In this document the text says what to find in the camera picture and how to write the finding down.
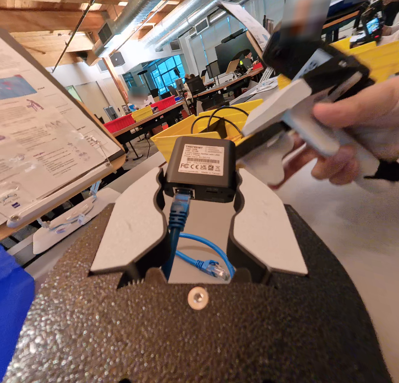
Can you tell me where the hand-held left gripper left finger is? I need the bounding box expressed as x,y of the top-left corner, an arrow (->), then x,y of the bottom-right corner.
89,167 -> 172,288

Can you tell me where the person's right hand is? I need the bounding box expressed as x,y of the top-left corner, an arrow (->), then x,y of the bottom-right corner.
312,77 -> 399,191

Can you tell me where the black device with screen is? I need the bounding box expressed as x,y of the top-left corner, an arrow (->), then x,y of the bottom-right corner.
351,2 -> 384,48

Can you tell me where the white board stand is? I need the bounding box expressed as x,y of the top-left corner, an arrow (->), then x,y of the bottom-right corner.
249,66 -> 279,96
33,180 -> 122,255

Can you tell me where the blue ethernet cable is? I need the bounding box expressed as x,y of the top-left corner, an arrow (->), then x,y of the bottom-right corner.
162,188 -> 236,282

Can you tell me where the black ethernet cable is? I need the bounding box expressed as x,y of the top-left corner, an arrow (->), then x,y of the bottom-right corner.
191,107 -> 244,137

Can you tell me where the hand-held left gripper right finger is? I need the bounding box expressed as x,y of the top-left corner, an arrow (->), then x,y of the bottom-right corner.
227,170 -> 308,284

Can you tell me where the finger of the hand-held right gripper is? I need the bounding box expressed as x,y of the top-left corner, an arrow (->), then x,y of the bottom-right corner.
243,79 -> 313,138
236,124 -> 296,187

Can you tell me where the long yellow storage bin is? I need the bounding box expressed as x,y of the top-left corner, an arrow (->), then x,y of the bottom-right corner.
277,36 -> 399,90

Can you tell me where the silver air duct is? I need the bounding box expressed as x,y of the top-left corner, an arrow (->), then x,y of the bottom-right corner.
94,0 -> 200,57
139,0 -> 281,51

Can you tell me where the yellow storage bin with divider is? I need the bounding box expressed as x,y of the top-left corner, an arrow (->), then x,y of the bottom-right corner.
150,98 -> 264,165

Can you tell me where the large window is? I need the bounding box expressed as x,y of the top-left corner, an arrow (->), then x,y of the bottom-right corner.
150,55 -> 184,92

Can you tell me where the large black screen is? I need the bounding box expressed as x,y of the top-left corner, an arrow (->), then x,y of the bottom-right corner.
215,33 -> 250,74

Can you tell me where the small yellow storage bin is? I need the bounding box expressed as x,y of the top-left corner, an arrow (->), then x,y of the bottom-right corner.
131,106 -> 153,123

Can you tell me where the black office chair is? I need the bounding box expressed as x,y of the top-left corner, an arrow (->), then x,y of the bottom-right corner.
186,77 -> 207,112

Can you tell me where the red storage bin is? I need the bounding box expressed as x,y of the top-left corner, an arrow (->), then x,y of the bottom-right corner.
104,114 -> 135,134
150,95 -> 176,113

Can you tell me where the instruction sheet on stand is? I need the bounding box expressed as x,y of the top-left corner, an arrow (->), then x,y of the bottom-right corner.
0,29 -> 126,234

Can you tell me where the black network splitter box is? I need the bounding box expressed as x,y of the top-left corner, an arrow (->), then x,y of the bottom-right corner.
164,136 -> 237,203

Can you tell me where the wooden instruction board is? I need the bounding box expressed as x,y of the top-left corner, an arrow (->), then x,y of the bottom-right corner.
217,1 -> 272,54

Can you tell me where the wooden office desk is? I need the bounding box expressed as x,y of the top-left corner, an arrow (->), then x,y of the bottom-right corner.
193,68 -> 265,109
112,100 -> 187,162

